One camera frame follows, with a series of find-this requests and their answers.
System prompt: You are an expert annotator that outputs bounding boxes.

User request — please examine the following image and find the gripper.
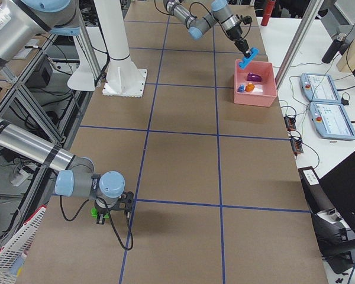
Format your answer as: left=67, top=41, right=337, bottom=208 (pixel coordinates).
left=94, top=191, right=134, bottom=225
left=224, top=16, right=253, bottom=58

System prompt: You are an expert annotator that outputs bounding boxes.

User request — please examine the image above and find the long blue block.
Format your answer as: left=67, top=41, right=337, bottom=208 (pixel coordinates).
left=238, top=47, right=259, bottom=69

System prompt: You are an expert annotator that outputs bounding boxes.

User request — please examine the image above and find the green block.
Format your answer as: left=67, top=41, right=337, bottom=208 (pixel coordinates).
left=91, top=208, right=109, bottom=219

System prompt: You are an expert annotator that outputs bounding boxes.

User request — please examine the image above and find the purple sloped block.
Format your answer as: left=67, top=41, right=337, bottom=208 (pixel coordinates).
left=247, top=72, right=262, bottom=82

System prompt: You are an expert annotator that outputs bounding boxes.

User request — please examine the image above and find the orange sloped block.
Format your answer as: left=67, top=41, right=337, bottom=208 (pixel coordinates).
left=245, top=83, right=255, bottom=92

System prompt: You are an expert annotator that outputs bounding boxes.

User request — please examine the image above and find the small blue block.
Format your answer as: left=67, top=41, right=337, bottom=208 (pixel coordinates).
left=237, top=85, right=245, bottom=93

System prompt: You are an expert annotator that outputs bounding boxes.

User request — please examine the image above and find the pink plastic box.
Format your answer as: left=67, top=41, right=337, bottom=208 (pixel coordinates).
left=233, top=60, right=277, bottom=107

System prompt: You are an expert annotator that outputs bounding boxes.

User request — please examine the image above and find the red fire extinguisher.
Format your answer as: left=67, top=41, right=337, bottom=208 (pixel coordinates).
left=261, top=0, right=275, bottom=27

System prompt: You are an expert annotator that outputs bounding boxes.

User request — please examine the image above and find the upper teach pendant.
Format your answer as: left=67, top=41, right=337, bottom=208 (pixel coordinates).
left=300, top=73, right=341, bottom=103

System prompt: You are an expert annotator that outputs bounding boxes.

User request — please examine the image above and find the teach pendant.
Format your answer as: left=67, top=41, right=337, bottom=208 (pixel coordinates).
left=309, top=101, right=355, bottom=141
left=300, top=73, right=341, bottom=103

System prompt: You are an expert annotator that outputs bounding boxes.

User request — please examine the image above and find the lower teach pendant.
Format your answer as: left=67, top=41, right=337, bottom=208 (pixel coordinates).
left=309, top=101, right=355, bottom=141

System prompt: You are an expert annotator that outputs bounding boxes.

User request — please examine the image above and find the white plastic basket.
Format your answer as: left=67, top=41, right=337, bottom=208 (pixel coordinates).
left=0, top=205, right=47, bottom=283

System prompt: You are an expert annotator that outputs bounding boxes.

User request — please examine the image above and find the black braided cable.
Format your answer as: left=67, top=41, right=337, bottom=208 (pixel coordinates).
left=59, top=196, right=134, bottom=251

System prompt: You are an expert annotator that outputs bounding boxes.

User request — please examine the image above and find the aluminium frame post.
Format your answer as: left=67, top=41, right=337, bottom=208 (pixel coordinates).
left=275, top=0, right=335, bottom=90

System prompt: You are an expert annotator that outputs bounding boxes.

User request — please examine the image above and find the usb hub with cables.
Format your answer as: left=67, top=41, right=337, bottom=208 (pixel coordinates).
left=283, top=115, right=296, bottom=131

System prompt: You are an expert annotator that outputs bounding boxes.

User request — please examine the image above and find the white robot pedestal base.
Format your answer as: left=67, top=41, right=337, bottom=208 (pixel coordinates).
left=94, top=0, right=147, bottom=98

